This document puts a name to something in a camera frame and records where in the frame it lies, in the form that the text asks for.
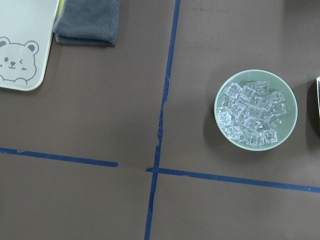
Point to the green bowl of ice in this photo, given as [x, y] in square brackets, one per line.
[255, 110]

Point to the grey folded cloth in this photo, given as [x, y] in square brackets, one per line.
[87, 22]

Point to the cream bear tray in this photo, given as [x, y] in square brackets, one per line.
[26, 32]

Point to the steel ice scoop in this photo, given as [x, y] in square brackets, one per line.
[318, 94]

